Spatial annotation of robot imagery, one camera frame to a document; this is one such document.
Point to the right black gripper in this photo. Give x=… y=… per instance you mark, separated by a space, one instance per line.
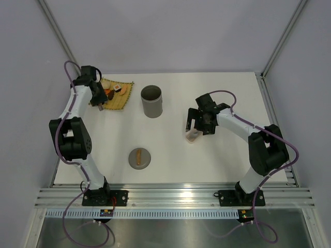
x=193 y=113

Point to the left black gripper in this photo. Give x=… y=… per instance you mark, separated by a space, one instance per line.
x=102 y=98

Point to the white round bun toy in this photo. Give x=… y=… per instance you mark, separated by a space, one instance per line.
x=106 y=84

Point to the clear cutlery case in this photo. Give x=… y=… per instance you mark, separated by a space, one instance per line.
x=191 y=139

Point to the grey cylindrical lunch container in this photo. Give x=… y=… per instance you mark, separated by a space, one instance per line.
x=151 y=97

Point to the grey round lid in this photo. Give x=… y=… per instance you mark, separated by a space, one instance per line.
x=145 y=159

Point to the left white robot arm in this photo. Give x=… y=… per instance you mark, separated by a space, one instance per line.
x=71 y=139

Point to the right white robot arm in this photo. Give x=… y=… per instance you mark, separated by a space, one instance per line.
x=266 y=148

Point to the dark brown food piece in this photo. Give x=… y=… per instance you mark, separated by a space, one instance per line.
x=111 y=95

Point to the metal spoon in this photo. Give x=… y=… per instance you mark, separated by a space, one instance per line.
x=195 y=134

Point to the sushi roll piece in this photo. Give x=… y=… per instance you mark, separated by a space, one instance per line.
x=117 y=88

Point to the bamboo mat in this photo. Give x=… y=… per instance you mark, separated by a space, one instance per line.
x=118 y=103

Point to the orange food slice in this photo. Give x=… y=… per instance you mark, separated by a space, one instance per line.
x=124 y=89

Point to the brown lid handle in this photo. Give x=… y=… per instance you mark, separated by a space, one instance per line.
x=138 y=156

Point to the aluminium front rail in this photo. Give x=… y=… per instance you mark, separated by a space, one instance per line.
x=180 y=196

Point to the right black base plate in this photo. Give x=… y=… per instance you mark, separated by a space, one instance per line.
x=234 y=198

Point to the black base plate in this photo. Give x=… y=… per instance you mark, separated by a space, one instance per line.
x=234 y=198
x=100 y=198

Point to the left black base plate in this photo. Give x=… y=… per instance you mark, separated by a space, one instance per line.
x=100 y=198

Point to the white slotted cable duct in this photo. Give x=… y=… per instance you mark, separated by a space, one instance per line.
x=202 y=214

